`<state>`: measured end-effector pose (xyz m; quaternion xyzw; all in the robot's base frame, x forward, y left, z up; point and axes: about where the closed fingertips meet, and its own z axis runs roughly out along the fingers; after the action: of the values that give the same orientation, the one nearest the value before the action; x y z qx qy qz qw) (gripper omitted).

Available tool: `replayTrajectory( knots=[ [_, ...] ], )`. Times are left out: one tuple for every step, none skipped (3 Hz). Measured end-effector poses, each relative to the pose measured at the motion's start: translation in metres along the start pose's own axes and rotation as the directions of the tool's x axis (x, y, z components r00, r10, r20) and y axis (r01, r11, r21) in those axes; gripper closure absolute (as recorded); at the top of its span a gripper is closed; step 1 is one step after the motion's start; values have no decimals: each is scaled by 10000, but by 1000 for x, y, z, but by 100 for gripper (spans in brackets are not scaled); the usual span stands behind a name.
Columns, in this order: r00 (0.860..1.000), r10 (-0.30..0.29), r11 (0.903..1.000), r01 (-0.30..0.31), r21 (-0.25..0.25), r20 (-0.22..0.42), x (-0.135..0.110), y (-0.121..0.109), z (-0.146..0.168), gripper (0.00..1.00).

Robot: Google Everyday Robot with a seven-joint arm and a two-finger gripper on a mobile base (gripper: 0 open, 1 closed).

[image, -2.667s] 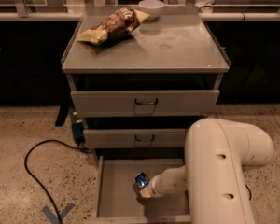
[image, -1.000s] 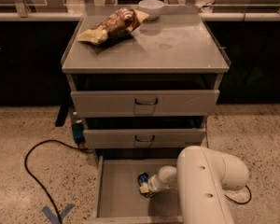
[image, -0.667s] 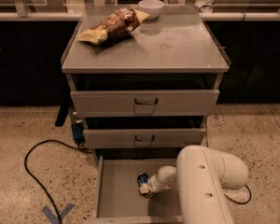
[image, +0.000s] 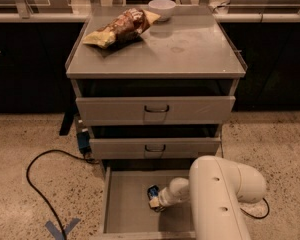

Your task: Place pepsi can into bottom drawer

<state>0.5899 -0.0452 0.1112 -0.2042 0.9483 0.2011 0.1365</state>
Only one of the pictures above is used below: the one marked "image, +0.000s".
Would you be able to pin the blue pepsi can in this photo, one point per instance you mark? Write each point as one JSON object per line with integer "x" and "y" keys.
{"x": 153, "y": 192}

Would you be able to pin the bottom grey open drawer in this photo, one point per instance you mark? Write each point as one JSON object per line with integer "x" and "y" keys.
{"x": 126, "y": 214}

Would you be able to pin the white bowl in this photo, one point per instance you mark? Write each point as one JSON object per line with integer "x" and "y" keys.
{"x": 164, "y": 8}

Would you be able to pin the brown yellow chip bag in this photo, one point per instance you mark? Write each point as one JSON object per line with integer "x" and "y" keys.
{"x": 126, "y": 27}

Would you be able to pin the middle grey drawer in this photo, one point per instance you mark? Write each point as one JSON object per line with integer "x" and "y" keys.
{"x": 153, "y": 148}

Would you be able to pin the blue power box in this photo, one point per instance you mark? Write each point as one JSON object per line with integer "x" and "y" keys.
{"x": 83, "y": 139}

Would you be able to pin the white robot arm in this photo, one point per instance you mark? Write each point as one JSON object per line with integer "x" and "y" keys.
{"x": 215, "y": 188}

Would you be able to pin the grey drawer cabinet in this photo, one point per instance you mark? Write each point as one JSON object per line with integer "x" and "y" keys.
{"x": 149, "y": 131}

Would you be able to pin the top grey drawer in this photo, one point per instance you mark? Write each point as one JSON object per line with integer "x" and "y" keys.
{"x": 155, "y": 110}

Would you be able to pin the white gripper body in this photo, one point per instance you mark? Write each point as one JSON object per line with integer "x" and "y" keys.
{"x": 164, "y": 197}

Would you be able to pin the dark counter with ledge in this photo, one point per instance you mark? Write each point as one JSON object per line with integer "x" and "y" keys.
{"x": 30, "y": 60}

